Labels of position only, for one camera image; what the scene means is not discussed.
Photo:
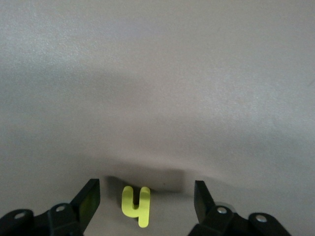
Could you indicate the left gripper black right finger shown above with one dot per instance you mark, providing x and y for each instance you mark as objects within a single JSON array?
[{"x": 211, "y": 221}]

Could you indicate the yellow lowercase letter h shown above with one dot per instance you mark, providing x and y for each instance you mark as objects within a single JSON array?
[{"x": 142, "y": 209}]

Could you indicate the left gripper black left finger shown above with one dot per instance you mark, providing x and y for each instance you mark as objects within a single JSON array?
[{"x": 73, "y": 216}]

